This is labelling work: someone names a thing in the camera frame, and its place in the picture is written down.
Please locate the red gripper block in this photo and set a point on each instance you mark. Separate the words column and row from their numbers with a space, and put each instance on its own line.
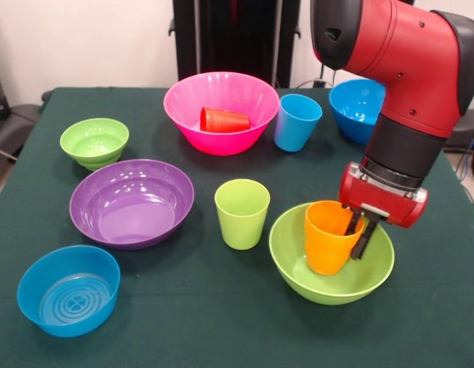
column 379, row 199

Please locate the orange plastic cup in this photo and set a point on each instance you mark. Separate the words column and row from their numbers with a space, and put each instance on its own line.
column 327, row 249

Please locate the red plastic cup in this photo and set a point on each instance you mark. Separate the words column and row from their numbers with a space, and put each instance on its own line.
column 225, row 120

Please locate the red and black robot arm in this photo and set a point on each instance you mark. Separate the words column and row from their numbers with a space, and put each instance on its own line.
column 405, row 69

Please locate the large green plastic bowl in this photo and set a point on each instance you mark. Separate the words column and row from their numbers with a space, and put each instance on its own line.
column 290, row 260

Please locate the green plastic cup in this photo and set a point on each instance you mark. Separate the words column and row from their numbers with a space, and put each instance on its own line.
column 241, row 226

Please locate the blue plastic cup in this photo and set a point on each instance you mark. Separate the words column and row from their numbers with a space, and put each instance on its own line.
column 294, row 130

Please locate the large blue plastic bowl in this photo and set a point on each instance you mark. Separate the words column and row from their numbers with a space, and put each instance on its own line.
column 356, row 111

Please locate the dark green tablecloth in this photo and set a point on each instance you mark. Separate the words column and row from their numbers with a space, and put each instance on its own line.
column 221, row 314

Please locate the pink plastic bowl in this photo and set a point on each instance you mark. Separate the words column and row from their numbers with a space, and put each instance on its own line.
column 221, row 143

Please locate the purple plastic bowl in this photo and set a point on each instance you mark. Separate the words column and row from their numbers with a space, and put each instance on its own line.
column 133, row 214

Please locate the small green ribbed bowl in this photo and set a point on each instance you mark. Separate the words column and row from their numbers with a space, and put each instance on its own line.
column 94, row 145

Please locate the small blue patterned bowl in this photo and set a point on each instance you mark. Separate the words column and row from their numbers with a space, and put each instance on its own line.
column 68, row 303

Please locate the grey pedestal foot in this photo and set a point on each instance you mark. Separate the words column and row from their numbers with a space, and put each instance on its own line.
column 467, row 138
column 14, row 126

